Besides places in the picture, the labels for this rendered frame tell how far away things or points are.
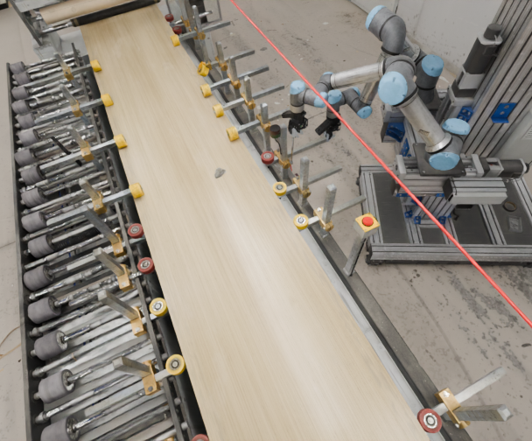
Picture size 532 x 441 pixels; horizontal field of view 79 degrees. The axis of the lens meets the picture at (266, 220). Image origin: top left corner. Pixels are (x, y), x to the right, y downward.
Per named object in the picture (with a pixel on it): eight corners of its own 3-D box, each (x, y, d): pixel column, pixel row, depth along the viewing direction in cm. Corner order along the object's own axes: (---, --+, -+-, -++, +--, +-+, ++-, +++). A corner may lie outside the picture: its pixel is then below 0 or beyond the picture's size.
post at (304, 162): (303, 206, 207) (306, 154, 166) (306, 210, 205) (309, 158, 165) (298, 208, 206) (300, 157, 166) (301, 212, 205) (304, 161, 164)
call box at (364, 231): (366, 221, 139) (369, 212, 133) (375, 234, 136) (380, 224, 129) (352, 227, 138) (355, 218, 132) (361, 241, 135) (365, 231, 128)
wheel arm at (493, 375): (496, 367, 138) (501, 365, 134) (502, 374, 136) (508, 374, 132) (413, 418, 130) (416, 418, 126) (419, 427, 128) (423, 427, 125)
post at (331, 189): (324, 232, 190) (332, 181, 150) (327, 236, 189) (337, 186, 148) (318, 234, 190) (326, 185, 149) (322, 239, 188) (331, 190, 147)
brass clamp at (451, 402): (444, 388, 135) (449, 387, 131) (468, 422, 128) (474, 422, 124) (432, 395, 134) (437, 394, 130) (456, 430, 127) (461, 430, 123)
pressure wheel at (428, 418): (430, 436, 126) (441, 437, 117) (409, 426, 129) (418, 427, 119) (432, 414, 130) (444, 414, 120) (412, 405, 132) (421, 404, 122)
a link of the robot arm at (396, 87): (469, 147, 149) (405, 52, 130) (462, 170, 143) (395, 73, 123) (443, 155, 159) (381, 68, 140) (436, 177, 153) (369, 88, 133)
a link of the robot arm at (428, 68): (423, 91, 182) (433, 69, 170) (409, 78, 189) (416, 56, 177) (441, 84, 184) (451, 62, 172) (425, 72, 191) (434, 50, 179)
